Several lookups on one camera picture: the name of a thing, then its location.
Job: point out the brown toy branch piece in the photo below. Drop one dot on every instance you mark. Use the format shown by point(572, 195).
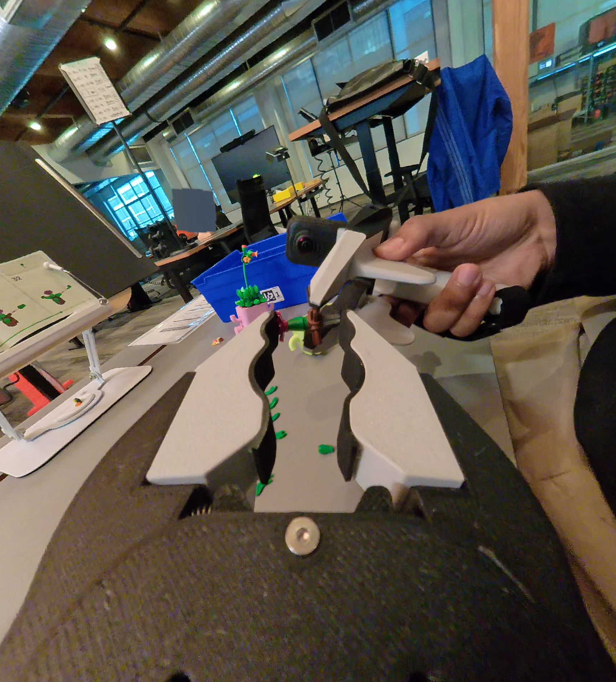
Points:
point(313, 325)

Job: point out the wooden top standing desk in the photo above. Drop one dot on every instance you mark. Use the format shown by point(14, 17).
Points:
point(366, 101)

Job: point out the hanging white paper sign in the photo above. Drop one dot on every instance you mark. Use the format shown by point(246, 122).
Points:
point(95, 90)

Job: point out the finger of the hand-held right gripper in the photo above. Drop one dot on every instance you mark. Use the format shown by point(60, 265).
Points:
point(342, 314)
point(340, 261)

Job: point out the black office chair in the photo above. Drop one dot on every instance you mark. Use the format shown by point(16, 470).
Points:
point(254, 210)

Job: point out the person's right hand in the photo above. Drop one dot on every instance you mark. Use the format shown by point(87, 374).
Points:
point(489, 240)

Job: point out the dark grey desktop monitor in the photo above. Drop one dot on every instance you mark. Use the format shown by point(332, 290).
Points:
point(47, 213)

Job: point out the pink toy flower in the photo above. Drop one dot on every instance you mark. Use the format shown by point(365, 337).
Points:
point(280, 325)

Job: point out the blue jacket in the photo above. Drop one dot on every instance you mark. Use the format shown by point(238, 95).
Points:
point(468, 133)

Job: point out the blue plastic bin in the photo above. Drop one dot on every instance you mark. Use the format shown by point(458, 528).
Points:
point(222, 282)

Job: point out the black bag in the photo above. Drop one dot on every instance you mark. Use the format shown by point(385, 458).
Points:
point(377, 85)

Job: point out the long wooden office desk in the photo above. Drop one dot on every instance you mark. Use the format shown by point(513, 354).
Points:
point(201, 245)

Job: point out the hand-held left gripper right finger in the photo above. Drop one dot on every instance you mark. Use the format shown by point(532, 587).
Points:
point(398, 426)

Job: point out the large black monitor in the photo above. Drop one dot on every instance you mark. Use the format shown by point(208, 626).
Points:
point(249, 165)

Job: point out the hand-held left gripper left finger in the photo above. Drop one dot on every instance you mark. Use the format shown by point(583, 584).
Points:
point(212, 426)

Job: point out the printed paper sheet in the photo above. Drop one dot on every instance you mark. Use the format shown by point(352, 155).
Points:
point(175, 325)

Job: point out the lime green toy pot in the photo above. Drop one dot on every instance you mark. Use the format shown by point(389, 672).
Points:
point(296, 341)

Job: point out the yellow plastic bin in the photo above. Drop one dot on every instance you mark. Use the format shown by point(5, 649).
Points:
point(286, 193)

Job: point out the wooden post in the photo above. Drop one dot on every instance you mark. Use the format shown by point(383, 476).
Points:
point(510, 96)

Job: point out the pink toy pot with plant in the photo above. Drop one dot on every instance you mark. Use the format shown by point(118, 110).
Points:
point(249, 314)

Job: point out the scatter of green toy leaves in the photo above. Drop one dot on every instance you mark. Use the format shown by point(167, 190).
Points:
point(273, 415)

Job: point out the green toy stalk piece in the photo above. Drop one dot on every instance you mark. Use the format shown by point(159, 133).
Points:
point(297, 322)

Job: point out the person's right forearm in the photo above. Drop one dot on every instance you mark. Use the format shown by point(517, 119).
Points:
point(595, 229)

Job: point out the orange plastic container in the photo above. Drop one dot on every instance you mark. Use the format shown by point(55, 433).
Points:
point(36, 389)

